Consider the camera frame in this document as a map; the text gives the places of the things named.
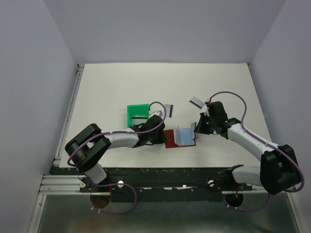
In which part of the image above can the red card holder wallet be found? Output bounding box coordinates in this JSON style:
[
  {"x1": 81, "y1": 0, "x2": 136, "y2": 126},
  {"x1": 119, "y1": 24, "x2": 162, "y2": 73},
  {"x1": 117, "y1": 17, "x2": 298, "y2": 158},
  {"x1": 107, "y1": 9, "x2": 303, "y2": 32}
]
[{"x1": 164, "y1": 127, "x2": 196, "y2": 149}]

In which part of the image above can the white striped card back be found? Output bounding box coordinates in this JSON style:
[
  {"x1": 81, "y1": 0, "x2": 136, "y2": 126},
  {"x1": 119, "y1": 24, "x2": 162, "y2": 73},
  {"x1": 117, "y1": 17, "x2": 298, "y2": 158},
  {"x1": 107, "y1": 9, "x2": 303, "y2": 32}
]
[{"x1": 165, "y1": 104, "x2": 174, "y2": 118}]

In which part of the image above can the white striped card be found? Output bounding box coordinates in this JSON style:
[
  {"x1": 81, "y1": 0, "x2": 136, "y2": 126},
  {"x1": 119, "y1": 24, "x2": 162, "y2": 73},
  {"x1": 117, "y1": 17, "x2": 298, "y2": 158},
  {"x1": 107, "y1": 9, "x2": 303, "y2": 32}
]
[
  {"x1": 190, "y1": 122, "x2": 197, "y2": 140},
  {"x1": 165, "y1": 104, "x2": 174, "y2": 118}
]

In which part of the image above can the green plastic card tray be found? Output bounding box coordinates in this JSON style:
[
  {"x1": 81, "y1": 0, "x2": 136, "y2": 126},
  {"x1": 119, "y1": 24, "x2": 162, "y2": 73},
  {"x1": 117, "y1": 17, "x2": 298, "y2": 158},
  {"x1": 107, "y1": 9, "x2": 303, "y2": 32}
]
[{"x1": 127, "y1": 104, "x2": 150, "y2": 128}]

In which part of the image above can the white striped card front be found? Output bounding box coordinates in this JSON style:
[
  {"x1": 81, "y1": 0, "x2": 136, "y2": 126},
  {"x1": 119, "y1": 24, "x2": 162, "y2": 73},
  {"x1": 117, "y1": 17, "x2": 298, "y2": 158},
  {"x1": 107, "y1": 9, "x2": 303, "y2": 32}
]
[{"x1": 190, "y1": 122, "x2": 197, "y2": 140}]

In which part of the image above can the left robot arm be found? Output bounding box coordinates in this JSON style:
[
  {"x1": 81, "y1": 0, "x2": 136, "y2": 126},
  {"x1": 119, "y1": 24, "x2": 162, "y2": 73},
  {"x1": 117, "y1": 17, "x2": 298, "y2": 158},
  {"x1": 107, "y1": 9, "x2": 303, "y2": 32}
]
[{"x1": 65, "y1": 115, "x2": 166, "y2": 192}]

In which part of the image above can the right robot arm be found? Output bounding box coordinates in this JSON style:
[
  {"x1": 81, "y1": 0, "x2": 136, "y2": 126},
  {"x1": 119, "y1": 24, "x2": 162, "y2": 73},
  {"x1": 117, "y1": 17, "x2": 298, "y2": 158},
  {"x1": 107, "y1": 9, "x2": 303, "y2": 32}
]
[{"x1": 194, "y1": 101, "x2": 303, "y2": 195}]

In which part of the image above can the silver card in tray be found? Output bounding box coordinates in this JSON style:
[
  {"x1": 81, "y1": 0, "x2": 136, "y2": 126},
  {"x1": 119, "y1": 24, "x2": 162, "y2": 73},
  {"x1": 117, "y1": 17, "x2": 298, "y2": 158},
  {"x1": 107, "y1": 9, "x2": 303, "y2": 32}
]
[{"x1": 131, "y1": 116, "x2": 148, "y2": 126}]

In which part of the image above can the white magnetic stripe card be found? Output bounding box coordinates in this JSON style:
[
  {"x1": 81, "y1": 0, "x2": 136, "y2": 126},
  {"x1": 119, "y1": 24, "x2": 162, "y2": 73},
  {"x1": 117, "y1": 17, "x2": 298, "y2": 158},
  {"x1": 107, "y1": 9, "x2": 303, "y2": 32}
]
[{"x1": 189, "y1": 97, "x2": 205, "y2": 109}]

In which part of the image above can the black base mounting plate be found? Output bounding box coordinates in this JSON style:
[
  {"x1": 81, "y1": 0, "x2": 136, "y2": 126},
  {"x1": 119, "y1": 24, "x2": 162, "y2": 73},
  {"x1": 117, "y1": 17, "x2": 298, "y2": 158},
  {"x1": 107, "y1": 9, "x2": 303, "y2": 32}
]
[{"x1": 79, "y1": 166, "x2": 253, "y2": 203}]

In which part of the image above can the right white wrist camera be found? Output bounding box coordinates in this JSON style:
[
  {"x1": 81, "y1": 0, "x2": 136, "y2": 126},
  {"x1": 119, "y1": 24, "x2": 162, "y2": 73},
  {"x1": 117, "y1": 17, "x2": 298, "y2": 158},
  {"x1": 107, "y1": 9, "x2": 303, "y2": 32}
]
[{"x1": 204, "y1": 101, "x2": 210, "y2": 116}]

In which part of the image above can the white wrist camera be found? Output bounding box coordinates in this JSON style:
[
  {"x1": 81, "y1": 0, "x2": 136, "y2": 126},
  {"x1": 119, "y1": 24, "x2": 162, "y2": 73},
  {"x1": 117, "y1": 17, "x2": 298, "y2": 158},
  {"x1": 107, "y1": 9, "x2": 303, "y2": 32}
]
[
  {"x1": 204, "y1": 101, "x2": 210, "y2": 116},
  {"x1": 149, "y1": 110, "x2": 163, "y2": 118}
]

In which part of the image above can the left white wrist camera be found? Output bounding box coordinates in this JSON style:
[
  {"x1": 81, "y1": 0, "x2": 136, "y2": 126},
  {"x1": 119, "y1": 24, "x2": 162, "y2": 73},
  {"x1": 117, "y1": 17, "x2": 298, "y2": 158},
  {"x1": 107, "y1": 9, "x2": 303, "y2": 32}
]
[{"x1": 149, "y1": 110, "x2": 163, "y2": 118}]

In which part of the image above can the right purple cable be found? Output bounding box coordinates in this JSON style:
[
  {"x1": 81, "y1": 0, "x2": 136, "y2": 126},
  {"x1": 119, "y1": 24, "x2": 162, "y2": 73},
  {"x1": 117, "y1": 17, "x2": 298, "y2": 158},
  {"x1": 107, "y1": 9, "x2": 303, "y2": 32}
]
[{"x1": 207, "y1": 91, "x2": 306, "y2": 212}]

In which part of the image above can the left aluminium rail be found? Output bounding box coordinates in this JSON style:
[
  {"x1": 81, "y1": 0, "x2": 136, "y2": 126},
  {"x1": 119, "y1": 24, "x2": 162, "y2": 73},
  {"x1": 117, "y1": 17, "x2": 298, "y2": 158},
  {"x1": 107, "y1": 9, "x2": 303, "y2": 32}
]
[{"x1": 52, "y1": 64, "x2": 85, "y2": 167}]

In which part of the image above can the aluminium rail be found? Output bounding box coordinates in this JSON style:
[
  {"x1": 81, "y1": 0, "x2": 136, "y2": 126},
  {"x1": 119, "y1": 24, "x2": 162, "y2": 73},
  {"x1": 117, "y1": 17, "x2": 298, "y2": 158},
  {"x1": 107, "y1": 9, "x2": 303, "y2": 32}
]
[
  {"x1": 39, "y1": 175, "x2": 267, "y2": 196},
  {"x1": 52, "y1": 64, "x2": 85, "y2": 167}
]

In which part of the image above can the front aluminium rail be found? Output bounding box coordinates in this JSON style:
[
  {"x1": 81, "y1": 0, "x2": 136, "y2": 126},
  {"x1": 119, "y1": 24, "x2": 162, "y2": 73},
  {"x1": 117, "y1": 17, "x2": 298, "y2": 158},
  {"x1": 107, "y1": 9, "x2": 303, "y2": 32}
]
[{"x1": 39, "y1": 175, "x2": 267, "y2": 196}]

